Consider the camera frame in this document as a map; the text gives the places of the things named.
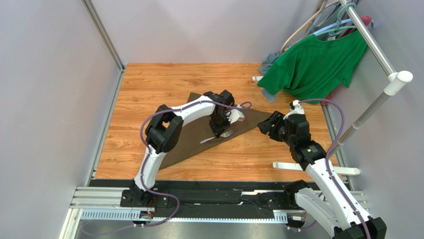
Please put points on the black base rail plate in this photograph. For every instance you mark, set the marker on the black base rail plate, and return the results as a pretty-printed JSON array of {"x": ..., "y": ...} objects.
[{"x": 206, "y": 199}]

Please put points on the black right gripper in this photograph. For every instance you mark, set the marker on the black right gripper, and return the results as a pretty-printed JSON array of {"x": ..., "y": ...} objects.
[{"x": 274, "y": 125}]

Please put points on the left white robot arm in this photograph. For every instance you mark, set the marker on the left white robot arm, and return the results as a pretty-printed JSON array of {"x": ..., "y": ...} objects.
[{"x": 160, "y": 134}]

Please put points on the aluminium frame post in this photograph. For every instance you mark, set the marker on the aluminium frame post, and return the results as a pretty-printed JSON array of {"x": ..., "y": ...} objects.
[{"x": 95, "y": 17}]

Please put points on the light blue clothes hanger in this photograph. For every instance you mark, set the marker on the light blue clothes hanger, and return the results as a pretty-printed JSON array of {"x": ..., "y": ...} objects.
[{"x": 335, "y": 27}]

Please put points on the metal clothes rack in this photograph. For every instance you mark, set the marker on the metal clothes rack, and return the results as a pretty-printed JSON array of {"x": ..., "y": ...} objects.
[{"x": 387, "y": 146}]

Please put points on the green t-shirt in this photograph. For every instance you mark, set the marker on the green t-shirt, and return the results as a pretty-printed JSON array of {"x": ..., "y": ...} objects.
[{"x": 312, "y": 68}]

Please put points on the teal clothes hanger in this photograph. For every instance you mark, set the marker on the teal clothes hanger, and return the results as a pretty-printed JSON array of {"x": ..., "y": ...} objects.
[{"x": 341, "y": 11}]

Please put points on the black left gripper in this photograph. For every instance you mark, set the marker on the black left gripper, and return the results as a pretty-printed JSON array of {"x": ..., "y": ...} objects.
[{"x": 218, "y": 131}]

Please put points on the beige clothes hanger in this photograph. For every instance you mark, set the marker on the beige clothes hanger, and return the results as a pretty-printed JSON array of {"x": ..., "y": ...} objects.
[{"x": 320, "y": 7}]

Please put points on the brown cloth napkin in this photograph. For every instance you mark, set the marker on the brown cloth napkin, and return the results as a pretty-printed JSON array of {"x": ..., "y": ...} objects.
[{"x": 197, "y": 136}]

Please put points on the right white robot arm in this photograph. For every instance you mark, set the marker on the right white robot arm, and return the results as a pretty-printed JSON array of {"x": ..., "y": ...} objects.
[{"x": 339, "y": 214}]

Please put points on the grey blue cloth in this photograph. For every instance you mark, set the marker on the grey blue cloth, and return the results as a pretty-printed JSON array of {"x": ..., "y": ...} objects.
[{"x": 263, "y": 69}]

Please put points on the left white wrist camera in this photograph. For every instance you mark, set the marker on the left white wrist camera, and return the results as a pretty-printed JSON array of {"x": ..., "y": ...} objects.
[{"x": 235, "y": 115}]

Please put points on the silver metal fork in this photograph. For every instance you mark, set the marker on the silver metal fork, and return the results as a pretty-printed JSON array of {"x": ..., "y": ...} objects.
[{"x": 225, "y": 134}]

